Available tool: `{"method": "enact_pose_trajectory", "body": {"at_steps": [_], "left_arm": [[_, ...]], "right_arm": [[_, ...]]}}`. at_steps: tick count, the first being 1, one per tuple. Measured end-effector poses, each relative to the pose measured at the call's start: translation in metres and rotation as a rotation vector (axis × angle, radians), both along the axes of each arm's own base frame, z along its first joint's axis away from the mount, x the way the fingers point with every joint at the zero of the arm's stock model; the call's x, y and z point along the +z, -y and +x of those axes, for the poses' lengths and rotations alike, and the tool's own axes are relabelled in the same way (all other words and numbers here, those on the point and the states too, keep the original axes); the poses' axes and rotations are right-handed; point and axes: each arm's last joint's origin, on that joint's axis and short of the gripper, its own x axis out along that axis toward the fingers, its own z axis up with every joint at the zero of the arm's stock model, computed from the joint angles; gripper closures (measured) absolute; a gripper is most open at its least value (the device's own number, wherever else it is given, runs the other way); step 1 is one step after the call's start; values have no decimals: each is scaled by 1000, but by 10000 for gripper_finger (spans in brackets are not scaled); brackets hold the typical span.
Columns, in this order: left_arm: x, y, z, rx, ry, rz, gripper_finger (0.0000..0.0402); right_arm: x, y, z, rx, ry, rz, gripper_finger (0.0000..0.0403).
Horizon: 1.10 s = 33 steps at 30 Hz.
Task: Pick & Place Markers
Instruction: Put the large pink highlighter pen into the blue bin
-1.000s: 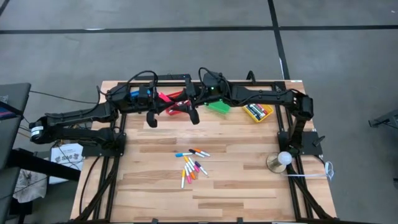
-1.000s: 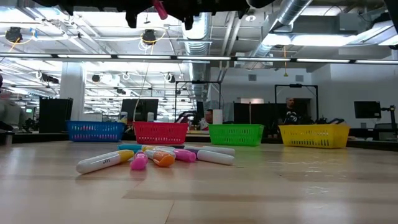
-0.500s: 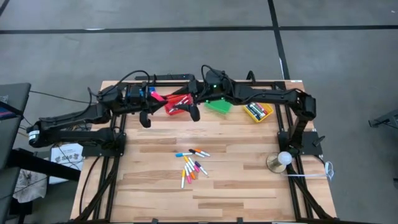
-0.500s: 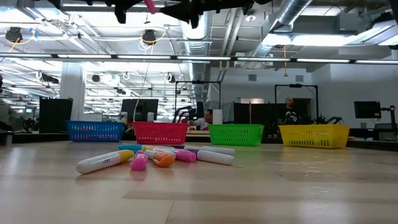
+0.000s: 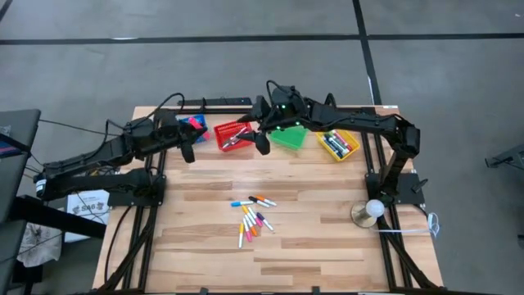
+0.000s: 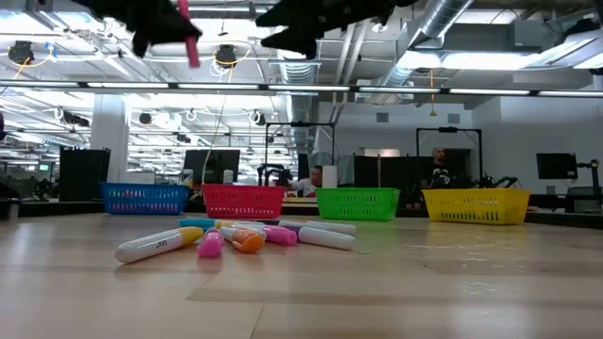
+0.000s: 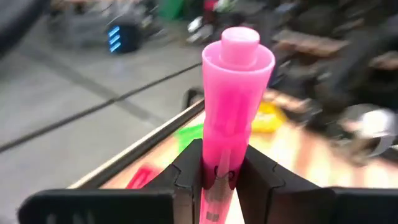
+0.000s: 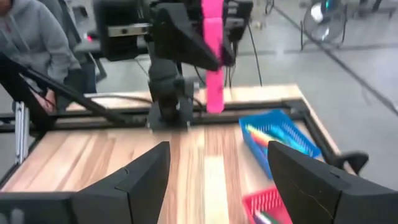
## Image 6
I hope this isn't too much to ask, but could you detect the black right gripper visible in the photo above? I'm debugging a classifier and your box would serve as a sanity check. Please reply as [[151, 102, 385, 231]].
[[255, 0, 398, 60]]

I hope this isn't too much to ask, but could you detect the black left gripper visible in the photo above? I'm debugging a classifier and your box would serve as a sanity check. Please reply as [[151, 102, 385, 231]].
[[93, 0, 204, 58]]

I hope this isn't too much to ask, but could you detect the pink highlighter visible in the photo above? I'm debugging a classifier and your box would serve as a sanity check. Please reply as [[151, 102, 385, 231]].
[[176, 0, 202, 69]]

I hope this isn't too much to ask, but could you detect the thin marker light blue cap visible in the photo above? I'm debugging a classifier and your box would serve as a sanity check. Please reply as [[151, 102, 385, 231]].
[[178, 218, 219, 232]]

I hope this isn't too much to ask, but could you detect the mini marker yellow cap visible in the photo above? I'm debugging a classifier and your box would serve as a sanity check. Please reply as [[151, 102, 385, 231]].
[[214, 219, 265, 230], [115, 226, 205, 265]]

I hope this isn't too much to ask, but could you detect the mini marker pink cap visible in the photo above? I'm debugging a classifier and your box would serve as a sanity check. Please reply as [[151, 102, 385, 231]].
[[235, 221, 299, 247], [197, 229, 226, 259]]

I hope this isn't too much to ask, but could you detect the black monitor on arm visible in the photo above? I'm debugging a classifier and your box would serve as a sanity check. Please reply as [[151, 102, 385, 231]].
[[535, 153, 579, 181]]

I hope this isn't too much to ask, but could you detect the white column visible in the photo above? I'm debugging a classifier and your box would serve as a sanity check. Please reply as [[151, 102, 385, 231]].
[[90, 93, 130, 185]]

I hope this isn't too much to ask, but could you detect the black desk monitor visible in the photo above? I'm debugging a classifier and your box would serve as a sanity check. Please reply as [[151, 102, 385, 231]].
[[182, 149, 242, 186]]

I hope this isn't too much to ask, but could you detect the person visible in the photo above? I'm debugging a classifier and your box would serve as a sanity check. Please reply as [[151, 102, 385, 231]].
[[422, 147, 459, 189], [291, 164, 326, 198]]

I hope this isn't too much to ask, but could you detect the black cabinet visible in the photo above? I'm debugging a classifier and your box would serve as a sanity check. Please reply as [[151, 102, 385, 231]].
[[58, 147, 112, 202]]

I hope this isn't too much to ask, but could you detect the blue plastic basket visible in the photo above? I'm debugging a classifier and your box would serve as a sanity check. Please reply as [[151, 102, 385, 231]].
[[100, 182, 190, 217]]

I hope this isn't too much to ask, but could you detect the black partition panel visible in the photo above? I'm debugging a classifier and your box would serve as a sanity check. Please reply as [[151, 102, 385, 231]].
[[352, 154, 472, 208]]

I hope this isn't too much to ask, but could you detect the red plastic basket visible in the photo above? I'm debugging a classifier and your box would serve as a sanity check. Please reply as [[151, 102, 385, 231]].
[[201, 184, 287, 220]]

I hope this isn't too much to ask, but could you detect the green plastic basket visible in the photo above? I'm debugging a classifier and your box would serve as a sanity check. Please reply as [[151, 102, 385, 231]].
[[314, 187, 401, 222]]

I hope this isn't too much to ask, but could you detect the mini marker purple cap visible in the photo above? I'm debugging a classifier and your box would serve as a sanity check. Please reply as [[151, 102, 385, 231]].
[[281, 221, 357, 251]]

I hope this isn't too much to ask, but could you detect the mini marker orange cap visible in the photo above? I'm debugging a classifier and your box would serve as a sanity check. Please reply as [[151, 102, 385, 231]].
[[220, 225, 268, 254]]

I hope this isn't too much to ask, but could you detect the yellow plastic basket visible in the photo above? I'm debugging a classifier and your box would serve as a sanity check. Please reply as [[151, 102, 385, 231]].
[[421, 187, 531, 226]]

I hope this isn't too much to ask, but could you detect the ribbed silver air duct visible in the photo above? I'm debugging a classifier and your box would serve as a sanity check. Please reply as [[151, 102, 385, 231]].
[[270, 51, 322, 156]]

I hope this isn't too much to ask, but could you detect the black camera yellow cable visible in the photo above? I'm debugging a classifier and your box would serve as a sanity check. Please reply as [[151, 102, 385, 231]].
[[214, 43, 239, 71]]

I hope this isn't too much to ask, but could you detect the yellow hanging cable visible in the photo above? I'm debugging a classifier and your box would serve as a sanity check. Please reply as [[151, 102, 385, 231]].
[[201, 65, 233, 185]]

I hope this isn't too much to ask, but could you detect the silver spiral air duct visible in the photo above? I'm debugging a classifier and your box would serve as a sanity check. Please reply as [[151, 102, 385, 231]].
[[376, 0, 475, 95]]

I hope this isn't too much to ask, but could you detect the black camera orange cable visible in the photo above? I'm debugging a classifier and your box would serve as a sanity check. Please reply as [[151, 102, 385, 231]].
[[7, 40, 37, 66]]

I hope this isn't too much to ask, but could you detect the grey rectangular duct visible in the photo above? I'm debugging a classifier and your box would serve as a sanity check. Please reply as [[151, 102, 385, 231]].
[[513, 18, 566, 48]]

